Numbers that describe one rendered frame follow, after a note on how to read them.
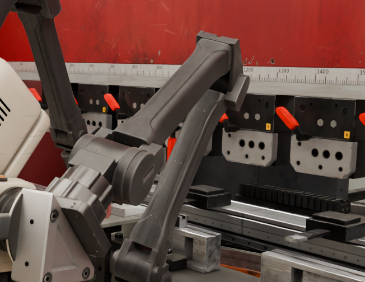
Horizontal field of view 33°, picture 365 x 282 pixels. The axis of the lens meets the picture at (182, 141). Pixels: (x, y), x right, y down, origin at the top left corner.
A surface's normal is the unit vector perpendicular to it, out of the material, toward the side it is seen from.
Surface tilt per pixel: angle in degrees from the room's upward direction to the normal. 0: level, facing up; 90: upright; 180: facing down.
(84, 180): 47
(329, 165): 90
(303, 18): 90
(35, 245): 82
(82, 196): 55
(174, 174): 62
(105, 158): 39
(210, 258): 90
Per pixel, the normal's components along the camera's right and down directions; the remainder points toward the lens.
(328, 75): -0.70, 0.04
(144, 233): -0.22, -0.39
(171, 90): 0.00, -0.78
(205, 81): 0.90, 0.23
